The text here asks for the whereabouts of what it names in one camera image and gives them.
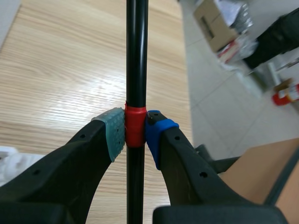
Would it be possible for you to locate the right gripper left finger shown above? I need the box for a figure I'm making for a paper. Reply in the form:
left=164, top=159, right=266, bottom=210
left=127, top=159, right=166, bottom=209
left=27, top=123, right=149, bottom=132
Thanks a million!
left=0, top=106, right=127, bottom=224

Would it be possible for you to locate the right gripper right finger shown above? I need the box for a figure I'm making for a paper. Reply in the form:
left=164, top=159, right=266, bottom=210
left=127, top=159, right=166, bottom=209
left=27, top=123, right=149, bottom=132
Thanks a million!
left=144, top=110, right=288, bottom=224

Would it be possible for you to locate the long black rod red band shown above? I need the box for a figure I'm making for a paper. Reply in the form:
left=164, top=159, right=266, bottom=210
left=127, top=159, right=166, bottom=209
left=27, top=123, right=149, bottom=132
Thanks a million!
left=125, top=0, right=150, bottom=224

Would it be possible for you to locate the brown cardboard box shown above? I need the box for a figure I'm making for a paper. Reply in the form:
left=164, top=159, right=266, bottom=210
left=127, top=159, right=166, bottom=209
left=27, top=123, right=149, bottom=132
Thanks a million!
left=193, top=0, right=239, bottom=52

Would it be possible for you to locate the white moulded stand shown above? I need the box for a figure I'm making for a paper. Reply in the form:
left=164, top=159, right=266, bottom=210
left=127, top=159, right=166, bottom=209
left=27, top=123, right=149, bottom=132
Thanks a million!
left=0, top=146, right=21, bottom=186

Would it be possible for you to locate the red canister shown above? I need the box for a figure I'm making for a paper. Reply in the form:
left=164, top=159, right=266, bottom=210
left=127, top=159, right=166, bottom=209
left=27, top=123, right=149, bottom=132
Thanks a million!
left=271, top=78, right=299, bottom=106

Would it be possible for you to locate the black bag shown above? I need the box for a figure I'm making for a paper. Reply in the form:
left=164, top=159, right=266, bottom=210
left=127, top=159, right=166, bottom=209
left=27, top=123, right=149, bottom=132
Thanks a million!
left=242, top=8, right=299, bottom=70

